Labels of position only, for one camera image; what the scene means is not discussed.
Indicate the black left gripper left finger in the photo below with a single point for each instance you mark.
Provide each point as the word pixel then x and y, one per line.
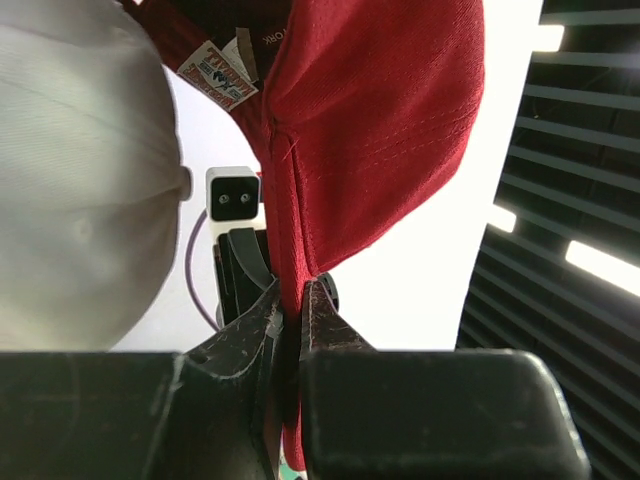
pixel 209 413

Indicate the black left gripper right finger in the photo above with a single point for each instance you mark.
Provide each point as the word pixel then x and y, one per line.
pixel 468 414

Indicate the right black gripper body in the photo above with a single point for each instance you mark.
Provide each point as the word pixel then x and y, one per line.
pixel 243 272

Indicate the white baseball cap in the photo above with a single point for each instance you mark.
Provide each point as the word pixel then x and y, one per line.
pixel 91 175

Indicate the red baseball cap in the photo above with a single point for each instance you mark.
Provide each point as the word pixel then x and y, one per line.
pixel 363 111

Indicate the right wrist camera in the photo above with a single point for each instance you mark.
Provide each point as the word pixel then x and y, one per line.
pixel 233 200

